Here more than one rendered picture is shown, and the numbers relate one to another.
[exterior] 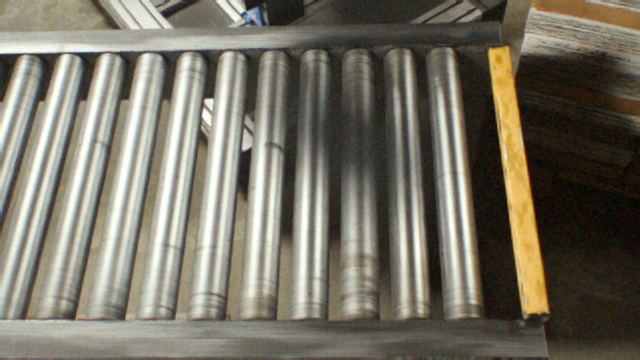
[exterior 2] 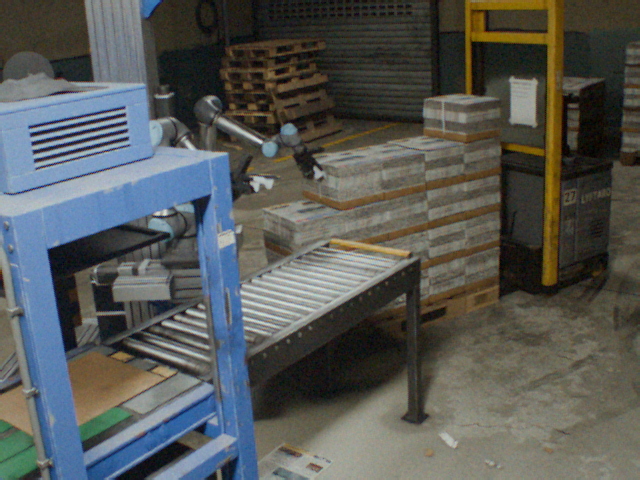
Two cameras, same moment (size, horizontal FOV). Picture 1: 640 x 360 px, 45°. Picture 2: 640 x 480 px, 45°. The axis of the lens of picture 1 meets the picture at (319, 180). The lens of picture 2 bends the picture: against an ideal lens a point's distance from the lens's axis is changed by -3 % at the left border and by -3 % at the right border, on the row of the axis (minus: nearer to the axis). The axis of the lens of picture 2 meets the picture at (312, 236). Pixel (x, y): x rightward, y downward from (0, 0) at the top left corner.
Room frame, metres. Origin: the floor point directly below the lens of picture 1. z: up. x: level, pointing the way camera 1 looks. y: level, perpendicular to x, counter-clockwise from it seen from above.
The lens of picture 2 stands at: (-1.08, 2.78, 1.96)
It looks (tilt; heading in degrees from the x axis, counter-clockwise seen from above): 17 degrees down; 303
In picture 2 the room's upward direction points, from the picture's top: 4 degrees counter-clockwise
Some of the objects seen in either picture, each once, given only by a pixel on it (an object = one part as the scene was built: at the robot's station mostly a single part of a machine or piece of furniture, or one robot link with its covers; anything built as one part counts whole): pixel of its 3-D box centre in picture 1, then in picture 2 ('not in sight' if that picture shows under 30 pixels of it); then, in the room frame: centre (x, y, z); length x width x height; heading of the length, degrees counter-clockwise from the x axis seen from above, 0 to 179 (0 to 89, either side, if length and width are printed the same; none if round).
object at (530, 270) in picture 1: (516, 168); (369, 247); (0.58, -0.27, 0.81); 0.43 x 0.03 x 0.02; 174
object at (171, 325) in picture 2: not in sight; (206, 338); (0.69, 0.79, 0.77); 0.47 x 0.05 x 0.05; 174
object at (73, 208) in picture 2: not in sight; (26, 182); (0.75, 1.41, 1.50); 0.94 x 0.68 x 0.10; 174
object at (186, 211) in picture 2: not in sight; (183, 218); (1.32, 0.15, 0.98); 0.13 x 0.12 x 0.14; 95
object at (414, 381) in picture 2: not in sight; (414, 353); (0.34, -0.22, 0.34); 0.06 x 0.06 x 0.68; 84
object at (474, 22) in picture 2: not in sight; (475, 134); (0.80, -2.23, 0.97); 0.09 x 0.09 x 1.75; 65
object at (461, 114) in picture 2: not in sight; (462, 202); (0.69, -1.69, 0.65); 0.39 x 0.30 x 1.29; 155
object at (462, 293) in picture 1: (452, 176); (358, 259); (0.60, -0.19, 0.77); 0.47 x 0.05 x 0.05; 174
